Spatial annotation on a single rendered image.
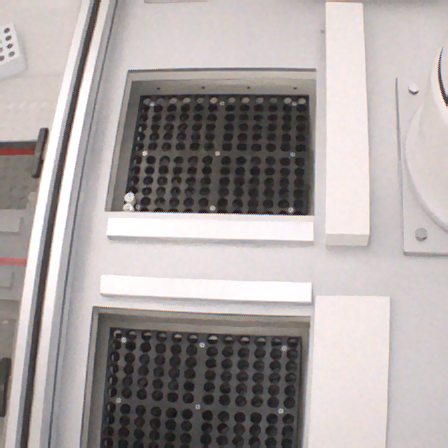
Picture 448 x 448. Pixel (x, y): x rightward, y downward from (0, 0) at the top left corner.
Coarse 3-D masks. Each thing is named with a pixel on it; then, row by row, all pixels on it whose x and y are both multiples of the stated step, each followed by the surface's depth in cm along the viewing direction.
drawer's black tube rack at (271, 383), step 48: (144, 336) 88; (240, 336) 84; (288, 336) 83; (144, 384) 85; (192, 384) 85; (240, 384) 82; (288, 384) 81; (144, 432) 80; (192, 432) 80; (240, 432) 83; (288, 432) 82
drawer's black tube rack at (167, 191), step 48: (192, 96) 97; (240, 96) 96; (288, 96) 96; (192, 144) 94; (240, 144) 94; (288, 144) 93; (144, 192) 95; (192, 192) 95; (240, 192) 95; (288, 192) 90
